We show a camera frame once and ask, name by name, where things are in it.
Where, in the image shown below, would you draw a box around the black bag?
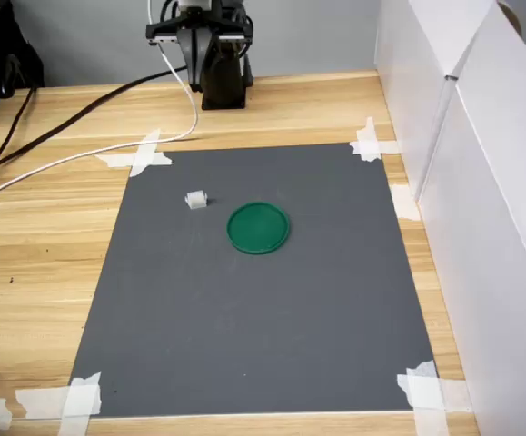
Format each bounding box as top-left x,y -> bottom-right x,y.
0,0 -> 45,122

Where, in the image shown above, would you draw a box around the small white plastic terminal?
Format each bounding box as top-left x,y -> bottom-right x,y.
184,190 -> 211,211

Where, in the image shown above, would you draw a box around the thick black cable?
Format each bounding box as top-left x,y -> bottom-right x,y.
0,65 -> 190,170

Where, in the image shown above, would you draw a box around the round green lid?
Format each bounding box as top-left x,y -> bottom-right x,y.
226,201 -> 292,257

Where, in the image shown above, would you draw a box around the white partition panel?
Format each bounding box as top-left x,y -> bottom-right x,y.
415,0 -> 526,436
373,0 -> 502,205

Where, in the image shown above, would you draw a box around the dark grey mat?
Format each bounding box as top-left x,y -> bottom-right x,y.
69,143 -> 441,418

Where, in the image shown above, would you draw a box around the tan round object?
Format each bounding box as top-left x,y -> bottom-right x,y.
498,0 -> 523,38

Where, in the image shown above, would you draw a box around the thin black cable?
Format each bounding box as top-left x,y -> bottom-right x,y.
0,86 -> 36,181

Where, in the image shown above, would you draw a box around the white camera cable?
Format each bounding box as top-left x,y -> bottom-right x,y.
0,0 -> 199,208

